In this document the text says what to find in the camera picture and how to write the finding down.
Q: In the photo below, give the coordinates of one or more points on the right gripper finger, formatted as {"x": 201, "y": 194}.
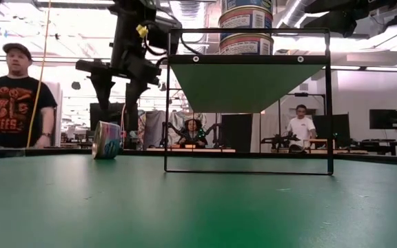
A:
{"x": 336, "y": 22}
{"x": 333, "y": 7}

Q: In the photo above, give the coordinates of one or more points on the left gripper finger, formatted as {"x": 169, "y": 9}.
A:
{"x": 133, "y": 94}
{"x": 103, "y": 89}

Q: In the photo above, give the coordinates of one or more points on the blue and pink labelled can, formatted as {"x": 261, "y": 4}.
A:
{"x": 245, "y": 44}
{"x": 245, "y": 19}

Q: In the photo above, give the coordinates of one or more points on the black background robot arm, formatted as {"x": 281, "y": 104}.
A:
{"x": 169, "y": 132}
{"x": 277, "y": 140}
{"x": 214, "y": 132}

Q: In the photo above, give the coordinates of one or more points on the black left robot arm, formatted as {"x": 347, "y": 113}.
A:
{"x": 129, "y": 17}

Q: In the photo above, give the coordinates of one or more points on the black round ceiling lamp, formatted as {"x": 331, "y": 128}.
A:
{"x": 76, "y": 85}

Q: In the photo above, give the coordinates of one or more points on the wooden background table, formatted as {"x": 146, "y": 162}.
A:
{"x": 171, "y": 150}

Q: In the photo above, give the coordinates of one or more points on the person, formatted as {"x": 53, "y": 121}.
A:
{"x": 193, "y": 136}
{"x": 302, "y": 129}
{"x": 12, "y": 110}

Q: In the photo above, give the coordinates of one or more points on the black standing panel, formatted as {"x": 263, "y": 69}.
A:
{"x": 236, "y": 132}

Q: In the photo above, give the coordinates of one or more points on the black background table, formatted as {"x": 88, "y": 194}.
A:
{"x": 381, "y": 142}

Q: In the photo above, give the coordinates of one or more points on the silver ceiling duct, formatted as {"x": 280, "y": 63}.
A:
{"x": 295, "y": 13}
{"x": 191, "y": 10}

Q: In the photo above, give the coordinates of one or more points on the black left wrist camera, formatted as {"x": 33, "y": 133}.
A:
{"x": 164, "y": 34}

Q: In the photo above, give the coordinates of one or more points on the black metal table frame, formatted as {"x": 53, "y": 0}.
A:
{"x": 64, "y": 151}

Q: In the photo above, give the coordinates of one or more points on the black metal stand frame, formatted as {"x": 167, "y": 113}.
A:
{"x": 302, "y": 94}

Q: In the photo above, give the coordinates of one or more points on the black wall monitor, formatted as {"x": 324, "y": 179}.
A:
{"x": 384, "y": 118}

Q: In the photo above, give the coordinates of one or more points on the wooden shelf black metal frame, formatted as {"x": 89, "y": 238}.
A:
{"x": 243, "y": 89}

